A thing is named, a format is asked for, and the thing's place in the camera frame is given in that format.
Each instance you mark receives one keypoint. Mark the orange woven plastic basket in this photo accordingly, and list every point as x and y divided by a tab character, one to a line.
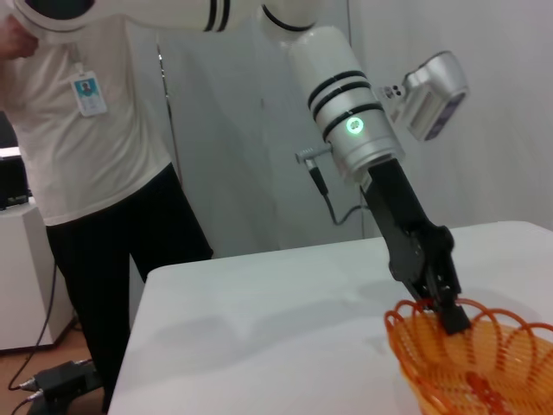
497	367

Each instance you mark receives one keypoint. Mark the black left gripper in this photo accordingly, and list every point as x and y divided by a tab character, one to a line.
402	216

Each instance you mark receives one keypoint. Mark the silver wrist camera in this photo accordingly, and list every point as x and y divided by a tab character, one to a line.
432	86

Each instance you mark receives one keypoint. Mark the white pedestal cabinet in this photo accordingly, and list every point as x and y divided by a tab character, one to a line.
26	276

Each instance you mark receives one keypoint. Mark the silver threaded knob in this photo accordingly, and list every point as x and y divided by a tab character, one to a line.
313	153

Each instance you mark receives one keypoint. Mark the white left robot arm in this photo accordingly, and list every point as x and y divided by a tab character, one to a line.
337	86

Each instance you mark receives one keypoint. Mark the silver vertical door strip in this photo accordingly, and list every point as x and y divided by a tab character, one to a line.
168	108

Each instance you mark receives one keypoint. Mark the white id badge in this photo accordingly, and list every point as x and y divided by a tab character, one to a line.
89	95

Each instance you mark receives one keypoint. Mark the black box with plugs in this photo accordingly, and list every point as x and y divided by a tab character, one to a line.
65	380

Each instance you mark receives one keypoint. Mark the person in white shirt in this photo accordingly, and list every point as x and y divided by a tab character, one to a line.
86	164

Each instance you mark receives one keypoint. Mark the person bare forearm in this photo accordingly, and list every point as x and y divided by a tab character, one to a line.
13	39

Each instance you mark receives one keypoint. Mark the black electronic device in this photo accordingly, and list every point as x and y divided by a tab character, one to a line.
15	181

